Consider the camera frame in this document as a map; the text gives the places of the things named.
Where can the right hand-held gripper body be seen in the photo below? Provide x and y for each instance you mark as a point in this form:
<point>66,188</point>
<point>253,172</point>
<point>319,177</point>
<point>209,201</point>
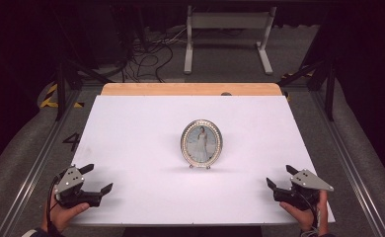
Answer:
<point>304,189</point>

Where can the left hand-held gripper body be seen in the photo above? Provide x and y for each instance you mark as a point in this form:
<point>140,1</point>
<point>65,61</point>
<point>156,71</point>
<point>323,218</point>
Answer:
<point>69,186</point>

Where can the oval silver photo frame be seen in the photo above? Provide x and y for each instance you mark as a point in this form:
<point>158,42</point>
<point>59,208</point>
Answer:
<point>201,143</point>

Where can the person's right hand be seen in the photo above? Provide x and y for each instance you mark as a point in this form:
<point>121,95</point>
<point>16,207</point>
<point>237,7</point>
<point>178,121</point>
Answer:
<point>307,219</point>

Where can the person's left hand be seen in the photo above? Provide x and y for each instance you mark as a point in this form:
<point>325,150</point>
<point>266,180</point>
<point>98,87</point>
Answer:
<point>63,215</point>

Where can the white board sheet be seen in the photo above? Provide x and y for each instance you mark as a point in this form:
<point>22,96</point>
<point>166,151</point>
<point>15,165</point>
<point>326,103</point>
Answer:
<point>141,138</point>

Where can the yellow black floor tape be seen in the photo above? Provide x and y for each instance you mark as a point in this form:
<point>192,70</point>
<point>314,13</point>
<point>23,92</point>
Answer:
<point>49,98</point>
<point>292,74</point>

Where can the black metal stand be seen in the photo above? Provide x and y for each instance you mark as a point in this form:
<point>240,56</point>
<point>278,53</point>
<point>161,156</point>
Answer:
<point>329,92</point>
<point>61,89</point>

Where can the dark cabinet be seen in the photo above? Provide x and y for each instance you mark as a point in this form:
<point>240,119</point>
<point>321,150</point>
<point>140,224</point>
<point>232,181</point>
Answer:
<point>108,36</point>

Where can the aluminium floor rail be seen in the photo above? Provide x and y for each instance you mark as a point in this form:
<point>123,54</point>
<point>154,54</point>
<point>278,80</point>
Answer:
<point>348,158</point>
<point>32,171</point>

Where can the white metal stand frame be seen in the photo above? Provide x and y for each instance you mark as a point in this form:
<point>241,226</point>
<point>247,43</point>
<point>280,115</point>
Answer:
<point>230,20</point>

